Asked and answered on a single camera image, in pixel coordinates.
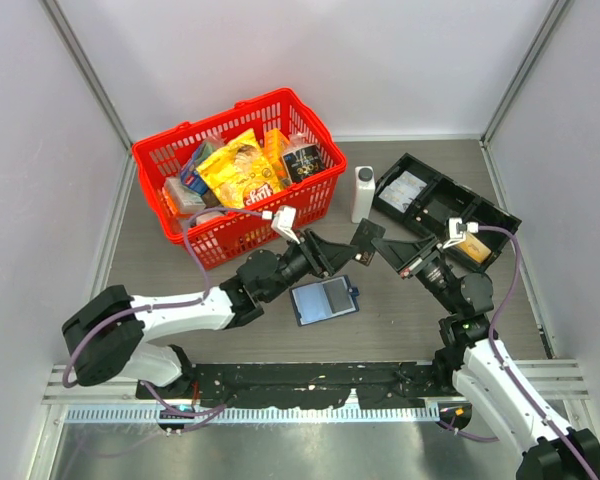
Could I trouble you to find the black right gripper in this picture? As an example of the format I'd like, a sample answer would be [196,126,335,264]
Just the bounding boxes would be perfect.
[372,234,460,314]

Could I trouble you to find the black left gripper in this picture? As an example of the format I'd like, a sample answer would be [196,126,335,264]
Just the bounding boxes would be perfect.
[262,228,358,302]

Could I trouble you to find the blue leather card holder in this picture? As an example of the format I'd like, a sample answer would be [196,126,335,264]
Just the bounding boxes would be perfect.
[289,275,360,327]

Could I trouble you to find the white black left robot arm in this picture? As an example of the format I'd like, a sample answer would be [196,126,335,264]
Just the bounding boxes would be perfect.
[61,229,358,398]

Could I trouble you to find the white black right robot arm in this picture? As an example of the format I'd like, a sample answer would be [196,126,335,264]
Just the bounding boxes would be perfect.
[372,239,600,479]

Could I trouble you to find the white cards in tray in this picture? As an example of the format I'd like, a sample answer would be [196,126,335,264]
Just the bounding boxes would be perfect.
[379,171,427,213]

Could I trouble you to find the gold card in tray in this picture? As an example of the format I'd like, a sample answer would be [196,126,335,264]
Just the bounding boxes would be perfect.
[456,233,492,264]

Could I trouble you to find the black compartment tray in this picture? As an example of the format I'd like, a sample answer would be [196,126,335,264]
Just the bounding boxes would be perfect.
[373,153,521,241]

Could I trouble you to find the white bottle grey cap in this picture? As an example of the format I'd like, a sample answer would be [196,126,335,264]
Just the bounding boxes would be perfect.
[350,166,375,224]

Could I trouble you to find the black wrapped roll package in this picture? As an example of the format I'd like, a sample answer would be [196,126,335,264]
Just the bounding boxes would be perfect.
[282,133,326,183]

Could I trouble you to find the red plastic shopping basket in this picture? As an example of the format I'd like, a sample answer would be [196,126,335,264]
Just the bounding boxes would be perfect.
[132,88,347,269]

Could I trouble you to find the yellow Lays chips bag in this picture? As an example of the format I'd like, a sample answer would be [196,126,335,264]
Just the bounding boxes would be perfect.
[197,128,284,209]

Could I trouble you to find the orange snack box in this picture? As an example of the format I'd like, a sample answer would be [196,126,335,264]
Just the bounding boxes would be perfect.
[263,128,291,186]

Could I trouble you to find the white sponge pack lower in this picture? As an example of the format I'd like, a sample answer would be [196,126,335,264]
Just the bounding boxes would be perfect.
[179,207,226,231]

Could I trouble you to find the white sponge pack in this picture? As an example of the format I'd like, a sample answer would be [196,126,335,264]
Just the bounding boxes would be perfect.
[179,207,226,231]
[162,177,206,217]

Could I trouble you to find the white sponge pack upper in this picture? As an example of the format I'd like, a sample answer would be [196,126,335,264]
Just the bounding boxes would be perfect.
[162,177,206,217]

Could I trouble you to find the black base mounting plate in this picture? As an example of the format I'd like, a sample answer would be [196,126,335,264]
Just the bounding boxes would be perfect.
[136,362,463,410]

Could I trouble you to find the blue Vileda sponge pack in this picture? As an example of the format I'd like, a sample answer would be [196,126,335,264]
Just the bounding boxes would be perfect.
[179,141,215,195]

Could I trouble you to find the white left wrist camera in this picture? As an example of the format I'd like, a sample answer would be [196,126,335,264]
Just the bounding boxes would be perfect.
[271,205,299,243]

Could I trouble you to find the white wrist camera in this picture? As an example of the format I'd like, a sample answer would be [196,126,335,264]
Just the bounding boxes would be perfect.
[271,205,299,243]
[442,217,479,249]

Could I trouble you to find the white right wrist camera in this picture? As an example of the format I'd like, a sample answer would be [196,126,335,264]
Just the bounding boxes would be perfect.
[442,217,479,249]

